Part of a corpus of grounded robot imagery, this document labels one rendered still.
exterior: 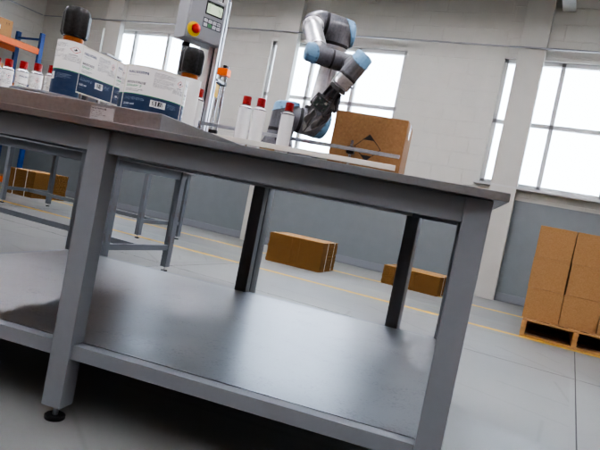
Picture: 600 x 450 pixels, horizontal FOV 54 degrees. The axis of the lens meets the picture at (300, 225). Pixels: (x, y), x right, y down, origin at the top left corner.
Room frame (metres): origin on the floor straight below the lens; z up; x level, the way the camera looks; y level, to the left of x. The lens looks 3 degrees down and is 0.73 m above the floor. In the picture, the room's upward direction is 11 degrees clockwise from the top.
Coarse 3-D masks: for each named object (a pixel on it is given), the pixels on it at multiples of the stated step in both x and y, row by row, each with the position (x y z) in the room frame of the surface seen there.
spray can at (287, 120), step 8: (288, 104) 2.30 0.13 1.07; (288, 112) 2.29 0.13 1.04; (280, 120) 2.30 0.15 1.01; (288, 120) 2.29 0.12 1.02; (280, 128) 2.29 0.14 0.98; (288, 128) 2.29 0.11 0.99; (280, 136) 2.29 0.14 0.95; (288, 136) 2.30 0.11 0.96; (280, 144) 2.29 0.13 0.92; (288, 144) 2.31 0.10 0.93; (280, 152) 2.29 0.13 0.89
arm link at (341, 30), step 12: (336, 24) 2.59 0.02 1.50; (348, 24) 2.61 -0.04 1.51; (324, 36) 2.61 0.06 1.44; (336, 36) 2.60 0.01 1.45; (348, 36) 2.61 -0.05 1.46; (336, 48) 2.62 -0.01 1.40; (324, 72) 2.64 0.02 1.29; (336, 72) 2.65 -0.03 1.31; (324, 84) 2.64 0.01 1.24; (312, 96) 2.66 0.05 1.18; (312, 120) 2.64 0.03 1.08; (300, 132) 2.67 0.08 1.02; (312, 132) 2.66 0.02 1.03; (324, 132) 2.66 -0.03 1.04
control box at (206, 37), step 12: (180, 0) 2.49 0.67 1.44; (192, 0) 2.43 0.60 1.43; (204, 0) 2.46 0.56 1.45; (216, 0) 2.51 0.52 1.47; (180, 12) 2.48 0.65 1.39; (192, 12) 2.44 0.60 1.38; (204, 12) 2.47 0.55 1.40; (180, 24) 2.46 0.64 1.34; (192, 24) 2.44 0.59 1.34; (180, 36) 2.45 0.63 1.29; (192, 36) 2.45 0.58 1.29; (204, 36) 2.48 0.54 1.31; (216, 36) 2.52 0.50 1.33; (204, 48) 2.59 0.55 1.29
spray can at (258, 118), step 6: (258, 102) 2.33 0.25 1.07; (264, 102) 2.33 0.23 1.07; (258, 108) 2.32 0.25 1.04; (258, 114) 2.32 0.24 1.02; (264, 114) 2.33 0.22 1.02; (252, 120) 2.33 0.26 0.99; (258, 120) 2.32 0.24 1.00; (264, 120) 2.35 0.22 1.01; (252, 126) 2.32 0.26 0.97; (258, 126) 2.32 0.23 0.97; (252, 132) 2.32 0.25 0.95; (258, 132) 2.32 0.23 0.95; (252, 138) 2.32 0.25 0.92; (258, 138) 2.32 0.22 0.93
